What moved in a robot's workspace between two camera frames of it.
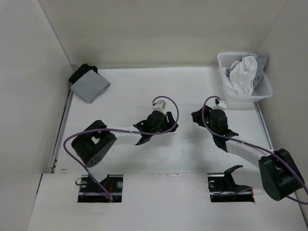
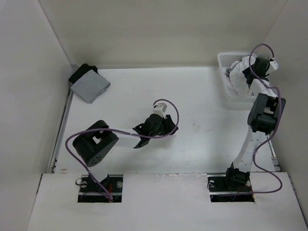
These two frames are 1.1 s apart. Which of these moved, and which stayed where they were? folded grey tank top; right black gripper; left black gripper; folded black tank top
Moved: right black gripper
Stayed: folded grey tank top; folded black tank top; left black gripper
